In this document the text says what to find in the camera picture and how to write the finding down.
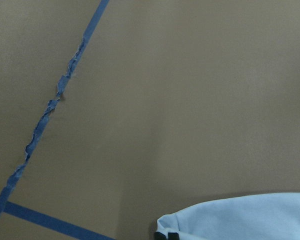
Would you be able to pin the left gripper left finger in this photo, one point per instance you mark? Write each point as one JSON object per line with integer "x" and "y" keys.
{"x": 159, "y": 236}

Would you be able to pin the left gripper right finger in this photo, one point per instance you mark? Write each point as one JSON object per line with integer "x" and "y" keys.
{"x": 173, "y": 236}

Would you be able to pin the light blue t-shirt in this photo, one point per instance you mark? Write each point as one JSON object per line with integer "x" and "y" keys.
{"x": 271, "y": 216}

